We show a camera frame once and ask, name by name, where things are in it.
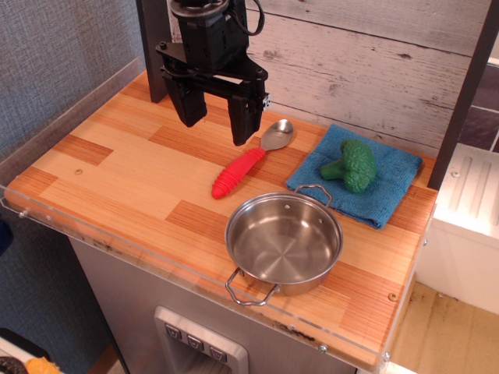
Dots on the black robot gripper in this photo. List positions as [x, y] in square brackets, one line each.
[212, 57]

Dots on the red handled metal spoon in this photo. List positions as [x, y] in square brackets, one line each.
[276, 137]

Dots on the green toy broccoli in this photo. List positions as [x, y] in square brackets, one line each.
[356, 167]

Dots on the stainless steel pot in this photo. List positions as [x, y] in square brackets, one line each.
[283, 242]

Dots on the blue folded cloth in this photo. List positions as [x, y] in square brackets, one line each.
[395, 171]

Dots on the silver dispenser panel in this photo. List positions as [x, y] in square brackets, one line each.
[189, 347]

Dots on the yellow object bottom left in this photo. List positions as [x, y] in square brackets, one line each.
[41, 366]

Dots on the dark gray left post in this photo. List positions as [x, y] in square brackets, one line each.
[154, 21]

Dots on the dark gray post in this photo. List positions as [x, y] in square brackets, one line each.
[470, 85]
[154, 21]

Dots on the dark gray right post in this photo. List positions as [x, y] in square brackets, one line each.
[470, 85]

